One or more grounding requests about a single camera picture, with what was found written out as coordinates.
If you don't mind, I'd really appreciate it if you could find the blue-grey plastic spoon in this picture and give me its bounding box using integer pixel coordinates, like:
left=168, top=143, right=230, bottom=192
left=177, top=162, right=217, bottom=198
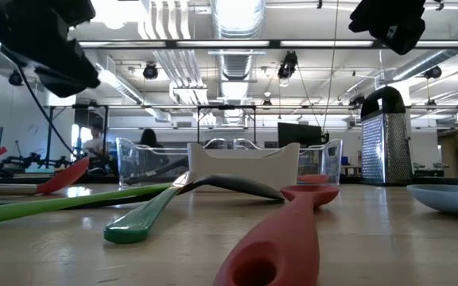
left=406, top=183, right=458, bottom=215

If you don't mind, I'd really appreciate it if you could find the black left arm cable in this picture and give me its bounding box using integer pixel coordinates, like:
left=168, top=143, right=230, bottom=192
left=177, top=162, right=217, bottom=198
left=16, top=65, right=76, bottom=157

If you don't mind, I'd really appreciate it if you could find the black background monitor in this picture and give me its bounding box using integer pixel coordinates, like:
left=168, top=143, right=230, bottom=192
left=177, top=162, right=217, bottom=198
left=277, top=122, right=325, bottom=149

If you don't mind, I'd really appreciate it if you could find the white plastic bin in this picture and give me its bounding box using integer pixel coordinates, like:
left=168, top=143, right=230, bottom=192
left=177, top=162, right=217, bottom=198
left=187, top=141, right=301, bottom=191

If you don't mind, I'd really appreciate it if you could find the lime green spatula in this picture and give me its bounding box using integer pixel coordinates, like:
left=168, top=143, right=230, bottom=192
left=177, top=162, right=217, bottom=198
left=0, top=182, right=174, bottom=230

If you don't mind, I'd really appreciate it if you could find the red silicone spatula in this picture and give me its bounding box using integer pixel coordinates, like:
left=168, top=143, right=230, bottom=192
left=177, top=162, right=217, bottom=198
left=298, top=174, right=330, bottom=185

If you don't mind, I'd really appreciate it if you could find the silver round ceiling duct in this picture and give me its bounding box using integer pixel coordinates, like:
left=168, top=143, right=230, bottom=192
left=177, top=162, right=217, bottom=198
left=211, top=0, right=266, bottom=126

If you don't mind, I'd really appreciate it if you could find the metal box grater black handle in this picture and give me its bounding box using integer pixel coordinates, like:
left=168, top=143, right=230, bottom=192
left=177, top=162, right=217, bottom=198
left=359, top=85, right=414, bottom=185

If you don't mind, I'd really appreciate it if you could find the red slotted spoon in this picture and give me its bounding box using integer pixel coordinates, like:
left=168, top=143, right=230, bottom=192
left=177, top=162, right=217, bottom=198
left=212, top=184, right=340, bottom=286

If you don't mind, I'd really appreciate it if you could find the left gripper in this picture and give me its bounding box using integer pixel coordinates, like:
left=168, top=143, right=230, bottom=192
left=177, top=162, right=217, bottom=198
left=0, top=0, right=101, bottom=99

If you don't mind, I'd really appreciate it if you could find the black metal background frame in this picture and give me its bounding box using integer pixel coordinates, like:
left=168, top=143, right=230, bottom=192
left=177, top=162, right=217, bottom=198
left=45, top=103, right=258, bottom=160

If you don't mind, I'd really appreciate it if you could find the red spatula at left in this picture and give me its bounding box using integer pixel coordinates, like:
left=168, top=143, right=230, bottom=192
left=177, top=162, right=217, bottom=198
left=0, top=157, right=91, bottom=196

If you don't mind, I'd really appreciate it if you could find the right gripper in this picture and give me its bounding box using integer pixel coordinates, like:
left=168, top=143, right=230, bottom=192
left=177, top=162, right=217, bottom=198
left=347, top=0, right=427, bottom=56

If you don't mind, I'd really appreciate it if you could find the black slotted spoon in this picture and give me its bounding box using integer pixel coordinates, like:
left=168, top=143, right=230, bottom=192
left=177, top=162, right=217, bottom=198
left=123, top=157, right=190, bottom=187

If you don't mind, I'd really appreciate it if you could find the clear plastic bin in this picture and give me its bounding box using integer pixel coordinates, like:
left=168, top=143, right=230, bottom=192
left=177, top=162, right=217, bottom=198
left=231, top=137, right=344, bottom=186
left=116, top=137, right=233, bottom=188

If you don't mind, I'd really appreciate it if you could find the person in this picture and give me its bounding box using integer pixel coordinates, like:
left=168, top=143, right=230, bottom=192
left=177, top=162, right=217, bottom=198
left=82, top=125, right=107, bottom=158
left=138, top=127, right=170, bottom=168

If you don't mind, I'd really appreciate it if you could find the black aluminium table frame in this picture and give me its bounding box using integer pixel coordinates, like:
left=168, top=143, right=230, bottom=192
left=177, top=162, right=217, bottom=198
left=0, top=173, right=458, bottom=191

